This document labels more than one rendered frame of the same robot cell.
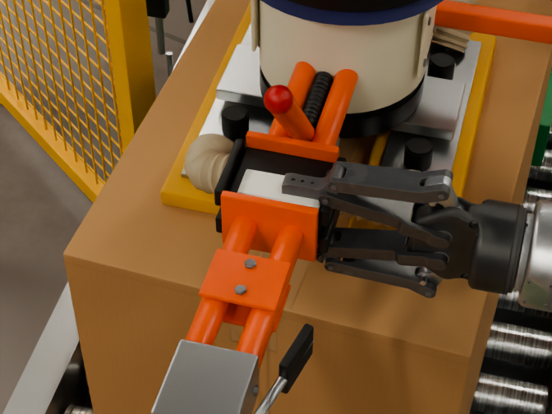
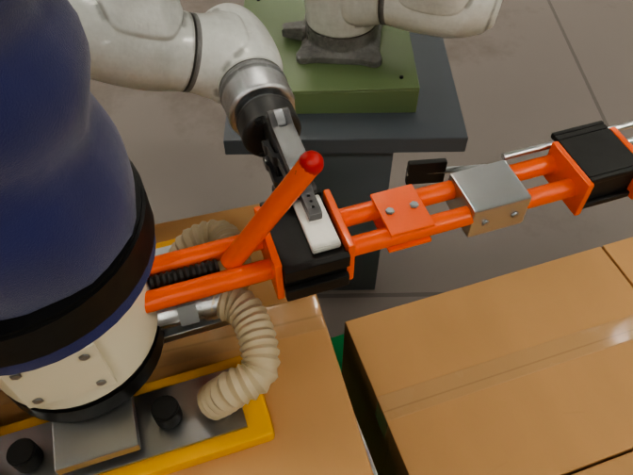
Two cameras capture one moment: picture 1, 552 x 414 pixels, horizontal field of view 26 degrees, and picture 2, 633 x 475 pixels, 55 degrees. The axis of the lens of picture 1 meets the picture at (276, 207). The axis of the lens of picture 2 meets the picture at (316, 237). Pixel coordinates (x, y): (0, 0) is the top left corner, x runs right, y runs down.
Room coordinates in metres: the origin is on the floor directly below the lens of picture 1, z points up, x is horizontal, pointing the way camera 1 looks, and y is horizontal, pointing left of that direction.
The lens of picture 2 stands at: (0.92, 0.33, 1.60)
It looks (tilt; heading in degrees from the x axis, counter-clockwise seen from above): 52 degrees down; 237
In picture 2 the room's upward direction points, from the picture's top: straight up
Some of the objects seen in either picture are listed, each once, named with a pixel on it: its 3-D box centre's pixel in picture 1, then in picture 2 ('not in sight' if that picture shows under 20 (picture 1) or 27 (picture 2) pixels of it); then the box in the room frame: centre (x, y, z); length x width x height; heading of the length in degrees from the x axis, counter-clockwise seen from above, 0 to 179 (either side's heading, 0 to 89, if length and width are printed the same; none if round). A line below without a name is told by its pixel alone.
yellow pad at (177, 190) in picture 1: (253, 88); (101, 437); (0.98, 0.02, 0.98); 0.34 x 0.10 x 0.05; 165
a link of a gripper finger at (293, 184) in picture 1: (313, 180); (308, 193); (0.69, -0.03, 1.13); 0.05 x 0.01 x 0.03; 76
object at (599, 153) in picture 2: not in sight; (594, 170); (0.38, 0.09, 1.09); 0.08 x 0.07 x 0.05; 165
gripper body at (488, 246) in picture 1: (465, 241); (274, 139); (0.66, -0.16, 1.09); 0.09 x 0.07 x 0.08; 76
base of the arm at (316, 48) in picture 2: not in sight; (332, 28); (0.25, -0.63, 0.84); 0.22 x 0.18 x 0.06; 140
